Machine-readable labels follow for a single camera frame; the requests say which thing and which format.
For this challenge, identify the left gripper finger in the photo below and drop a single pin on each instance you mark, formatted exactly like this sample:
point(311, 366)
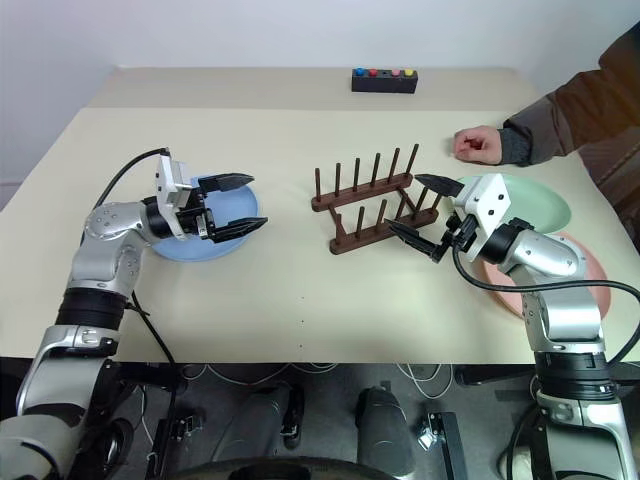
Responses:
point(240, 229)
point(227, 181)

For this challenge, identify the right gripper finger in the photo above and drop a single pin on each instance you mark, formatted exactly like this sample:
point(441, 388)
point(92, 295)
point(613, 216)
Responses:
point(442, 186)
point(412, 235)

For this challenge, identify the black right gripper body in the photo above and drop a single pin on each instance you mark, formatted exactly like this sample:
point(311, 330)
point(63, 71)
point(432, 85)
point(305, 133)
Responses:
point(460, 232)

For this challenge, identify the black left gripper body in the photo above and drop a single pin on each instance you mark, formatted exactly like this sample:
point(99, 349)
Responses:
point(192, 215)

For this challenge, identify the blue plate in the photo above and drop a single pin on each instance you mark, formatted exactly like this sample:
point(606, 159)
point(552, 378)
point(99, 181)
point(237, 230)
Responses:
point(235, 205)

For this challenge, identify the green plate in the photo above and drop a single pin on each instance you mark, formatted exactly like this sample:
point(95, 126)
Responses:
point(540, 205)

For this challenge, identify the salmon red plate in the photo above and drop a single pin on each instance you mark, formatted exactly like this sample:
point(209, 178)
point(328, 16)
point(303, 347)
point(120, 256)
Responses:
point(595, 262)

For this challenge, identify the brown sleeved forearm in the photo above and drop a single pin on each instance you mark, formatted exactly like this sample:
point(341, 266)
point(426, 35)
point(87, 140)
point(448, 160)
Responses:
point(575, 115)

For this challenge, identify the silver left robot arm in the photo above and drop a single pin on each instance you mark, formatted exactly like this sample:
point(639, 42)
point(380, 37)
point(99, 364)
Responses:
point(100, 225)

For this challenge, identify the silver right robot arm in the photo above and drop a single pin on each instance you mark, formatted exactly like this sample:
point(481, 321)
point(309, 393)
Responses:
point(550, 255)

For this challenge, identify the wooden dish rack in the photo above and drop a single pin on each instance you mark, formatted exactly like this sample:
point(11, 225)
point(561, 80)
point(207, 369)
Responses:
point(360, 239)

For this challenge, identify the person's bare hand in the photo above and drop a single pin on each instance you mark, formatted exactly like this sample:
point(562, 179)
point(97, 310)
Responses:
point(480, 145)

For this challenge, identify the black button box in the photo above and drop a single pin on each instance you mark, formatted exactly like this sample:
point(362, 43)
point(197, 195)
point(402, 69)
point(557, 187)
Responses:
point(382, 85)

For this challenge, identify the yellow button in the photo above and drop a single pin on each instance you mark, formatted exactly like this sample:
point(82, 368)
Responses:
point(409, 73)

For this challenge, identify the brown jacket torso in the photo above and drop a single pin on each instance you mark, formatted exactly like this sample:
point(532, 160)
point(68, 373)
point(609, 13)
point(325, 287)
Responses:
point(620, 180)

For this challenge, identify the dark rounded shape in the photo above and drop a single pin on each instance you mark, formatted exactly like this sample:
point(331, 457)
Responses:
point(385, 430)

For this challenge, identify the white shoe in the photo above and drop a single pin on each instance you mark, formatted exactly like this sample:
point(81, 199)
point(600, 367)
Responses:
point(522, 462)

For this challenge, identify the black round wheel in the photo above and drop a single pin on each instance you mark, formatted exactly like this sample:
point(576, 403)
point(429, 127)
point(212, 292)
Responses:
point(115, 447)

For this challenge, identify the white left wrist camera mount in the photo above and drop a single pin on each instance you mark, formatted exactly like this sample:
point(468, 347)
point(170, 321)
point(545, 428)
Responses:
point(170, 185)

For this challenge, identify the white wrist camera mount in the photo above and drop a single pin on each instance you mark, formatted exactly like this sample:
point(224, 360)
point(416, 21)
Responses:
point(170, 185)
point(487, 200)

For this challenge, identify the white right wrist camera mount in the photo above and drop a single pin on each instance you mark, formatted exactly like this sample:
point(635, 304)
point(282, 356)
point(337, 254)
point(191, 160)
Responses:
point(487, 200)

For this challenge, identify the black table frame bar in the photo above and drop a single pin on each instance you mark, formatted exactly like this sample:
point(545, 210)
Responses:
point(150, 375)
point(495, 376)

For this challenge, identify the black bracket with metal clamp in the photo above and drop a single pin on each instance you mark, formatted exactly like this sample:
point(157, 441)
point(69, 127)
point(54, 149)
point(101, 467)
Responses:
point(172, 435)
point(445, 440)

